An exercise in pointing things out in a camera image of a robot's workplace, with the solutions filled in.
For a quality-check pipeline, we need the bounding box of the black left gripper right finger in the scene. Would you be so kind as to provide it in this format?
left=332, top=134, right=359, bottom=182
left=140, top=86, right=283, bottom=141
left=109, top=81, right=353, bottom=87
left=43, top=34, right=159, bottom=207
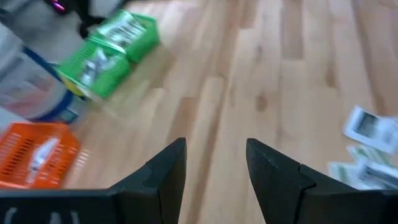
left=246, top=138, right=383, bottom=224

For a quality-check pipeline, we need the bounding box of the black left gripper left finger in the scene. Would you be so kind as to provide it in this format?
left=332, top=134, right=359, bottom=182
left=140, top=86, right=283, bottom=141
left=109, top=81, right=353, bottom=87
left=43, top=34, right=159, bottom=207
left=108, top=137, right=188, bottom=224

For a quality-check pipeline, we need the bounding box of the white antiseptic towelette packet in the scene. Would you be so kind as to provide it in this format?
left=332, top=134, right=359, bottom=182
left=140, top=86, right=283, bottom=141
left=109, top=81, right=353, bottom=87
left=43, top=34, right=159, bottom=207
left=357, top=158, right=398, bottom=190
left=79, top=48, right=118, bottom=86
left=341, top=105, right=398, bottom=155
left=27, top=136, right=60, bottom=184

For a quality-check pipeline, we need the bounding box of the green plastic mesh basket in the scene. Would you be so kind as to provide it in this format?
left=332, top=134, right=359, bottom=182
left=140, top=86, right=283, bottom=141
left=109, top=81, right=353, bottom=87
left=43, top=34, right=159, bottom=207
left=55, top=39, right=131, bottom=100
left=88, top=9, right=160, bottom=64

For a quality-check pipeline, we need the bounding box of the green striped adhesive bandage packet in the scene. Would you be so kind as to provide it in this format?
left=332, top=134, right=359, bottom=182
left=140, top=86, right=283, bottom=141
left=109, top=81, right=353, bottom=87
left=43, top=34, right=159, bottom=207
left=346, top=144, right=394, bottom=166
left=98, top=12, right=147, bottom=47
left=328, top=161, right=363, bottom=187

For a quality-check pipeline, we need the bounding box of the orange plastic mesh basket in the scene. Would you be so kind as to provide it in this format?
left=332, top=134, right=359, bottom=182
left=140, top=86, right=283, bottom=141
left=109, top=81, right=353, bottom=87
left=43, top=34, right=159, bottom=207
left=0, top=122, right=81, bottom=190

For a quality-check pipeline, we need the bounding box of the white disinfecting wipes canister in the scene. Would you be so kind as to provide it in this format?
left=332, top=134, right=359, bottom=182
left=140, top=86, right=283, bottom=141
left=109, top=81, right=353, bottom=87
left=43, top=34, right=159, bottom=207
left=0, top=23, right=88, bottom=124

